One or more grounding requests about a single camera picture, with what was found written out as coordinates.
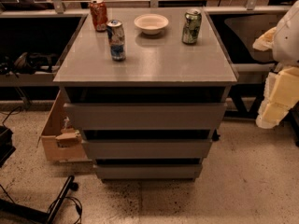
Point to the grey bottom drawer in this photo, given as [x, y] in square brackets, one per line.
[148, 172]

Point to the white paper bowl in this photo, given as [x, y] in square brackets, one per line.
[151, 24]

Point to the grey top drawer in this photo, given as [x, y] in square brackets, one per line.
[146, 116]

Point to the orange soda can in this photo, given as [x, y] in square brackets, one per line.
[98, 10]

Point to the blue pepsi can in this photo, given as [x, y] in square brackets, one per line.
[116, 40]

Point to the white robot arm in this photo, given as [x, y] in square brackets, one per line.
[290, 20]

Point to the grey drawer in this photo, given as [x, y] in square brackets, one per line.
[148, 172]
[147, 149]
[146, 116]

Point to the cardboard box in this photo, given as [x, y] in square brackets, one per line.
[60, 141]

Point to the green soda can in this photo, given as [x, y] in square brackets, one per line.
[192, 24]

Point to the dark office chair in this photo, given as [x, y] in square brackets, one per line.
[246, 29]

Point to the black floor stand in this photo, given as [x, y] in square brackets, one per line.
[43, 209]

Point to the grey drawer cabinet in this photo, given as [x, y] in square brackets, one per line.
[158, 69]

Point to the black case at left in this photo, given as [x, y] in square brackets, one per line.
[6, 147]

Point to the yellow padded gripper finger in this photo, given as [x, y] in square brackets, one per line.
[281, 89]

